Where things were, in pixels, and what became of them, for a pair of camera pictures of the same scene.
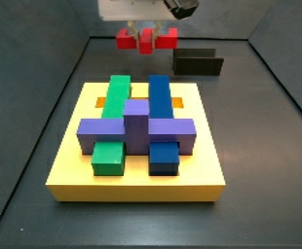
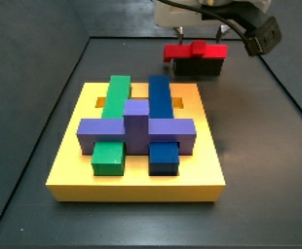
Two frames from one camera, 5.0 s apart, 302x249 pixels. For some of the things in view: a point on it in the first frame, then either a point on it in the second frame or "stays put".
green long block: (108, 154) stays put
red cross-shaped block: (126, 41) → (196, 50)
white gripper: (135, 10) → (174, 16)
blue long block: (163, 152) stays put
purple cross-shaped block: (136, 130) stays put
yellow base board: (199, 182) stays put
